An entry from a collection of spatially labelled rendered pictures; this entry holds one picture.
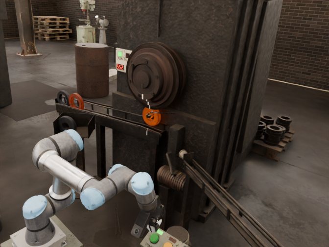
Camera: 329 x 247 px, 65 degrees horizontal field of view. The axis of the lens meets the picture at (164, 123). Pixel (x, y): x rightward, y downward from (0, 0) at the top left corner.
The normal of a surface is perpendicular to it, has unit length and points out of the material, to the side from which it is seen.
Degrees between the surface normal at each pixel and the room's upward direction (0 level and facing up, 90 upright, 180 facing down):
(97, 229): 0
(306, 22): 90
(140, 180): 20
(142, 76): 90
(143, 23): 90
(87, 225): 0
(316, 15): 90
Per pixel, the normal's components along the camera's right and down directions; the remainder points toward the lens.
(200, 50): -0.57, 0.29
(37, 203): -0.02, -0.86
